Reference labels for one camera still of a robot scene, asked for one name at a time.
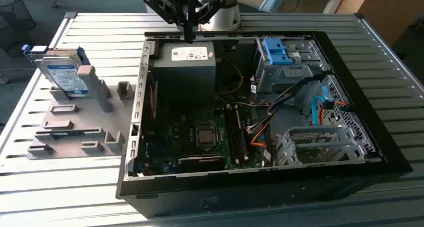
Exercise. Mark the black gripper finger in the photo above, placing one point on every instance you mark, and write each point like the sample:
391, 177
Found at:
212, 13
166, 14

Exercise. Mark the hard disk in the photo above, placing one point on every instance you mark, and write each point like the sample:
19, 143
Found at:
63, 73

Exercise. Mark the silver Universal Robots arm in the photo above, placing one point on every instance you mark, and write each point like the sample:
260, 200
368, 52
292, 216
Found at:
226, 18

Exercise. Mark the metal disk bay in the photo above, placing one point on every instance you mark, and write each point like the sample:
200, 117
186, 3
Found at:
322, 143

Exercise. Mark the blue drive latch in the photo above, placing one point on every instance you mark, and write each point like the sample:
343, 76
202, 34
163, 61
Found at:
276, 53

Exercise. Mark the grey power supply unit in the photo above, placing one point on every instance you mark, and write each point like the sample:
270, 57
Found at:
186, 78

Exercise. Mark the metal drive cage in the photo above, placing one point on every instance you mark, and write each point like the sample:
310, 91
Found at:
291, 73

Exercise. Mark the white-framed wooden desk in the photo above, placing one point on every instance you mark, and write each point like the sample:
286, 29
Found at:
335, 4

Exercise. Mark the black RAM stick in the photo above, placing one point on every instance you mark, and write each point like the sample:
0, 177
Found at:
242, 135
232, 132

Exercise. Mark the green motherboard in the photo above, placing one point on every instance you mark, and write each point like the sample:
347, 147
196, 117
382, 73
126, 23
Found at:
172, 137

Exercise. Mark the CPU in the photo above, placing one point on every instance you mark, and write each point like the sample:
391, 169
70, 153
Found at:
206, 137

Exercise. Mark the grey parts rack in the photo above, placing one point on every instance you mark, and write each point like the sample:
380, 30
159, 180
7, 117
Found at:
79, 120

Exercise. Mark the CPU socket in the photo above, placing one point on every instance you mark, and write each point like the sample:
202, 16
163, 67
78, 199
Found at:
196, 137

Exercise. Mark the brown wooden cabinet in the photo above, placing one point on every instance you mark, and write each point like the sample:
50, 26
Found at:
391, 13

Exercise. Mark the green RAM stick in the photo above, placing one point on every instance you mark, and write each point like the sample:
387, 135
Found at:
64, 134

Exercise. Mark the black graphics card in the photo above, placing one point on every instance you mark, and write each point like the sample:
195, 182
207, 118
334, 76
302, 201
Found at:
202, 163

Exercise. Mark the black open PC case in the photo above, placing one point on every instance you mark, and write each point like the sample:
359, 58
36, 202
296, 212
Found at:
232, 194

